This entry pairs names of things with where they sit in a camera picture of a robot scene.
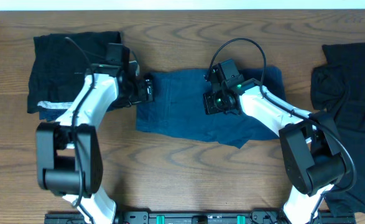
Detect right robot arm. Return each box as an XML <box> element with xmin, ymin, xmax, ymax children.
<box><xmin>203</xmin><ymin>60</ymin><xmax>356</xmax><ymax>223</ymax></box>

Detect folded black shorts white trim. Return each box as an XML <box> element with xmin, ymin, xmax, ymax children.
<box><xmin>27</xmin><ymin>31</ymin><xmax>121</xmax><ymax>121</ymax></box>

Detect black garment pile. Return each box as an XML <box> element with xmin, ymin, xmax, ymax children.
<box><xmin>310</xmin><ymin>43</ymin><xmax>365</xmax><ymax>214</ymax></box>

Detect blue denim shorts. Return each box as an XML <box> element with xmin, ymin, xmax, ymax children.
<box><xmin>136</xmin><ymin>69</ymin><xmax>278</xmax><ymax>148</ymax></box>

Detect black mounting rail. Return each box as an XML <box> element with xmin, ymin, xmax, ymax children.
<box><xmin>44</xmin><ymin>210</ymin><xmax>356</xmax><ymax>224</ymax></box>

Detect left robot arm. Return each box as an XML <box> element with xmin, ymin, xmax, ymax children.
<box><xmin>35</xmin><ymin>43</ymin><xmax>153</xmax><ymax>223</ymax></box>

